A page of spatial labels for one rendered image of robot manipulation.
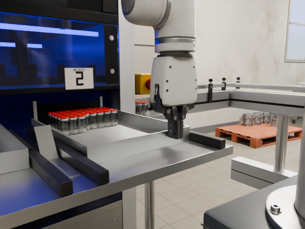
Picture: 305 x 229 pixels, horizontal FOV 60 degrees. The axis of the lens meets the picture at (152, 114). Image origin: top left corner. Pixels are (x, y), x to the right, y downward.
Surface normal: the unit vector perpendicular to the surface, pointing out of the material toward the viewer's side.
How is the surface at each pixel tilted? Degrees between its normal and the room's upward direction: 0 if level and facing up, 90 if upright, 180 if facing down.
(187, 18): 88
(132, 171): 0
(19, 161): 90
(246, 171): 90
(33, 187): 0
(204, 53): 90
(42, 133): 55
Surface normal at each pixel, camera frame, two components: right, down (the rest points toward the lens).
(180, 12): 0.41, 0.23
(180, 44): 0.18, 0.14
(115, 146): 0.63, 0.13
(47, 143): 0.51, -0.45
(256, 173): -0.78, 0.11
